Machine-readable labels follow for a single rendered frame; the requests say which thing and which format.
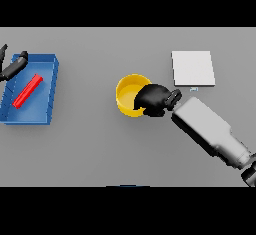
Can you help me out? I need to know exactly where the pale square measuring scale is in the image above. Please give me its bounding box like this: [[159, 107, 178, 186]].
[[171, 50, 216, 88]]

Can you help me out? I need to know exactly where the dark right robot hand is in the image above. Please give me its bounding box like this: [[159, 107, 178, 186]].
[[133, 83, 183, 118]]

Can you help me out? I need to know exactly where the dark left robot hand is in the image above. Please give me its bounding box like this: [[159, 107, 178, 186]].
[[0, 43, 29, 83]]

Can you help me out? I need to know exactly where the yellow bowl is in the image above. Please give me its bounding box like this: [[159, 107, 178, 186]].
[[115, 73, 153, 118]]

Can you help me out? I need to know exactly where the blue tray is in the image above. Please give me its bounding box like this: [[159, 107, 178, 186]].
[[0, 53, 60, 126]]

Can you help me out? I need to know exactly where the red beaker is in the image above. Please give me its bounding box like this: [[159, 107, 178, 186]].
[[12, 73, 44, 110]]

